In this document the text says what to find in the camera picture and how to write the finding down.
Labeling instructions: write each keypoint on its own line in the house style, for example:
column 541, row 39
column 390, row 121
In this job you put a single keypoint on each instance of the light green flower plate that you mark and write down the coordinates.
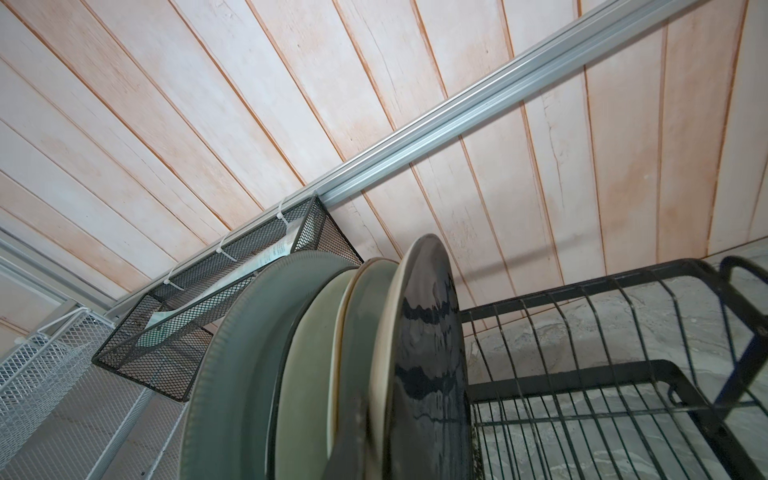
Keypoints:
column 355, row 331

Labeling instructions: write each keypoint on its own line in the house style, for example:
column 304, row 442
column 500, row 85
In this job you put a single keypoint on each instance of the horizontal aluminium wall rail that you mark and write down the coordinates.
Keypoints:
column 584, row 40

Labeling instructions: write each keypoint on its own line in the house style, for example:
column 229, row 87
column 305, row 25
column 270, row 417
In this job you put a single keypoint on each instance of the cream floral plate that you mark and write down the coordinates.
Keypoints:
column 301, row 428

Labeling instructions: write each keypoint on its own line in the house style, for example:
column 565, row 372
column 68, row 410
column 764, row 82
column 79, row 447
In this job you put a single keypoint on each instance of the large teal green plate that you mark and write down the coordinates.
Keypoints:
column 227, row 426

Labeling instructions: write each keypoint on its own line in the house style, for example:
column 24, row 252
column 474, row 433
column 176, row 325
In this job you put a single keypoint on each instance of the black mesh wall basket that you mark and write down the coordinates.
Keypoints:
column 161, row 342

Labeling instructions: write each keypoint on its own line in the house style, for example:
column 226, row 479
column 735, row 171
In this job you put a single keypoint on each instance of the black round plate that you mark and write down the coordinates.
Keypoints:
column 419, row 423

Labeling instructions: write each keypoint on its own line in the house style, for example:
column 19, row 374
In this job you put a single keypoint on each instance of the white wire mesh shelf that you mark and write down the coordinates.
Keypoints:
column 64, row 418

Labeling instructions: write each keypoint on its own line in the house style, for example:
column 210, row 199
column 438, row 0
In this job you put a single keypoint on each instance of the black wire dish rack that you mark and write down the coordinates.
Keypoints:
column 654, row 373

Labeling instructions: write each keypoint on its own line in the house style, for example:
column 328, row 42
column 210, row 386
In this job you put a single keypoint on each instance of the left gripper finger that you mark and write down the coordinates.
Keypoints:
column 348, row 457

